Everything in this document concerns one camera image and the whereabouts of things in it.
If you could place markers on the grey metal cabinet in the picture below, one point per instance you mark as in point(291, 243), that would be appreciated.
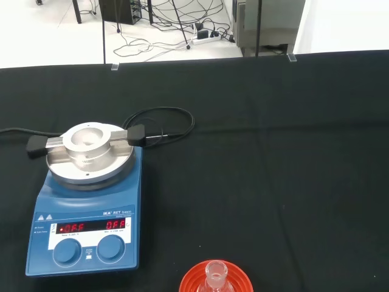
point(273, 18)

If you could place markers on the heater with blue base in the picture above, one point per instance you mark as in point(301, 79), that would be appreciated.
point(91, 207)

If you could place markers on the black table leg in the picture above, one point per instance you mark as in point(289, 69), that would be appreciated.
point(77, 12)

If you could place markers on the thin black pole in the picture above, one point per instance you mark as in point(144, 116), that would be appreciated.
point(258, 27)
point(104, 42)

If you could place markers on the black computer tower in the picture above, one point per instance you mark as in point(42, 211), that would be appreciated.
point(115, 10)

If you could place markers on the black tripod leg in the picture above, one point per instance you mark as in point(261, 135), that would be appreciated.
point(181, 25)

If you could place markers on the black bench cloth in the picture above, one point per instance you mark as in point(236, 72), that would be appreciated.
point(273, 152)

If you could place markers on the clear plastic cloth clip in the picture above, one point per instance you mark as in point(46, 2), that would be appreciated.
point(115, 67)
point(291, 57)

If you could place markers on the white power strip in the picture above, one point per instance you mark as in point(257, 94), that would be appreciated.
point(206, 39)

